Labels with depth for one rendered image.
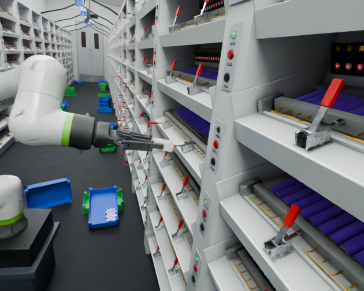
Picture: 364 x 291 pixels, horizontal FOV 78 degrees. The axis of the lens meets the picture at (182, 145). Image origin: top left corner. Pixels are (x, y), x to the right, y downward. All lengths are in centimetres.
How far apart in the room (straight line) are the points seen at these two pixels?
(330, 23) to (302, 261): 33
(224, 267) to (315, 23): 53
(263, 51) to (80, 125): 46
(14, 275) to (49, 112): 81
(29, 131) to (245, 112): 49
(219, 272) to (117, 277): 96
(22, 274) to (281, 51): 123
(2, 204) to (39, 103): 63
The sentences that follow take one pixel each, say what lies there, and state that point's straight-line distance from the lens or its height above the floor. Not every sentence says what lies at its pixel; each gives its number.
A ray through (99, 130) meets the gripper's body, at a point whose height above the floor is 97.
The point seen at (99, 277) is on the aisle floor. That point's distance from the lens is 152.
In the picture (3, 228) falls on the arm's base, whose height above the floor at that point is 43.
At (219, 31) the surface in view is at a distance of 56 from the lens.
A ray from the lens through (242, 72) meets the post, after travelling 44.
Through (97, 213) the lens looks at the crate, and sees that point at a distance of 186.
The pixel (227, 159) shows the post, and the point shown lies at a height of 99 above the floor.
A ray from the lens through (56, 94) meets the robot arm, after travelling 67.
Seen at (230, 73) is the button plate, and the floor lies 116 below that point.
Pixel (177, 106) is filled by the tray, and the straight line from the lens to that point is 115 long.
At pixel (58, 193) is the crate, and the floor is 7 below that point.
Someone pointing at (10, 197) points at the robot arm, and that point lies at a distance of 118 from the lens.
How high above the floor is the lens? 117
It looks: 21 degrees down
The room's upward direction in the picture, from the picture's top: 6 degrees clockwise
